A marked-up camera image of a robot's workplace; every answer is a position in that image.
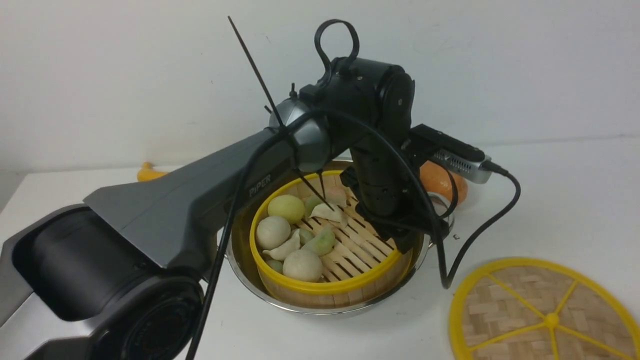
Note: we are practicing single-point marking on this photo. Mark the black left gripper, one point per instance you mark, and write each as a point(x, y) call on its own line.
point(393, 213)

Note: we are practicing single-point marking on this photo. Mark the yellow bamboo steamer basket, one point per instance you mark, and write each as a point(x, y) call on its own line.
point(361, 267)

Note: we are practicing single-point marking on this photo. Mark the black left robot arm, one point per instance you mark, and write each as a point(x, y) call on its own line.
point(116, 277)

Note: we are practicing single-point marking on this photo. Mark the stainless steel pot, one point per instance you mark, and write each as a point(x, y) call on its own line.
point(239, 257)

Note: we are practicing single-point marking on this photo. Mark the yellow rimmed woven steamer lid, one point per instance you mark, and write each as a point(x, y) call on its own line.
point(531, 309)

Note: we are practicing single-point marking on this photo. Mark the brown potato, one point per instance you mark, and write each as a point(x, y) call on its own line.
point(437, 180)

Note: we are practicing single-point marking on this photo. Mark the pink tinted dumpling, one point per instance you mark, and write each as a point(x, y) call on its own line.
point(335, 195)

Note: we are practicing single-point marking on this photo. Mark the green dumpling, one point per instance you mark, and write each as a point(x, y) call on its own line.
point(323, 243)

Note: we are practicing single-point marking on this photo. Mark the yellow-green round bun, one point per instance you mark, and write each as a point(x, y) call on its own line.
point(287, 206)

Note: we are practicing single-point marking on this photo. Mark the white round bun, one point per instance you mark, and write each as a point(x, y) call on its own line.
point(303, 265)
point(272, 231)

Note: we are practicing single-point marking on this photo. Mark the pale white dumpling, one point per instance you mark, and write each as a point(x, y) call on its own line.
point(286, 248)

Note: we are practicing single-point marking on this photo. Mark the yellow squash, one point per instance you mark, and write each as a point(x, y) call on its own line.
point(147, 173)

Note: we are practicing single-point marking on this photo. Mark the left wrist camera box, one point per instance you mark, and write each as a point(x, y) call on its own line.
point(426, 144)

